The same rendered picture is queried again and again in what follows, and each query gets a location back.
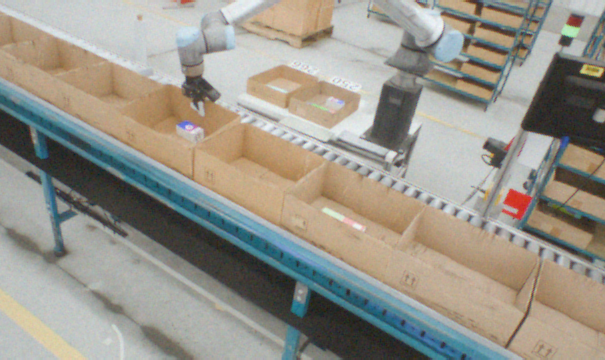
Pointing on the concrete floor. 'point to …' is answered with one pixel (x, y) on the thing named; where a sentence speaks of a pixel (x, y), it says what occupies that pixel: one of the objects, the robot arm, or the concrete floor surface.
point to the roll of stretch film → (140, 39)
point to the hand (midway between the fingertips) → (205, 113)
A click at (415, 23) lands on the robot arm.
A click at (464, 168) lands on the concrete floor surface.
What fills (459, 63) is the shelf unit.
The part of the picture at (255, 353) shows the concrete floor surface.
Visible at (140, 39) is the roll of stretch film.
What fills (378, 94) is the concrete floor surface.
